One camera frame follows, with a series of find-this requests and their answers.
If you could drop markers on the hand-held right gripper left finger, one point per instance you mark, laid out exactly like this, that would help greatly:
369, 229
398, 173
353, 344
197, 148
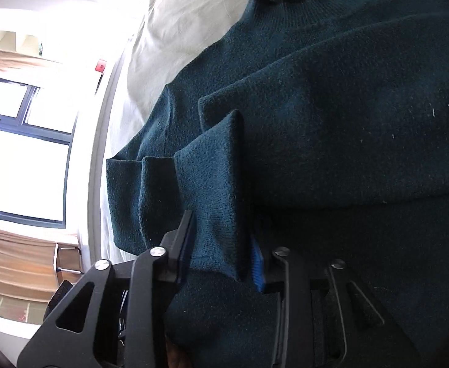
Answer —
185, 247

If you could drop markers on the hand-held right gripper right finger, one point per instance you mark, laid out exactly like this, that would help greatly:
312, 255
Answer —
257, 272

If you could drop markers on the dark teal knit sweater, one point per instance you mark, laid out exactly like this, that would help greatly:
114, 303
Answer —
324, 122

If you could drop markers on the brown curtain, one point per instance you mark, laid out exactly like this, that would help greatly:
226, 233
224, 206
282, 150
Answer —
13, 264
13, 63

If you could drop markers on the black framed window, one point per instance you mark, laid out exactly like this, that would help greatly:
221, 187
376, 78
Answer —
21, 168

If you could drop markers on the white bed sheet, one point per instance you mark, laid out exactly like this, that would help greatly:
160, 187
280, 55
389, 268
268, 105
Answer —
178, 34

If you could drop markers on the red wall alarm box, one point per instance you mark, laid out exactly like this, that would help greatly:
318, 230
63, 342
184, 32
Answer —
100, 66

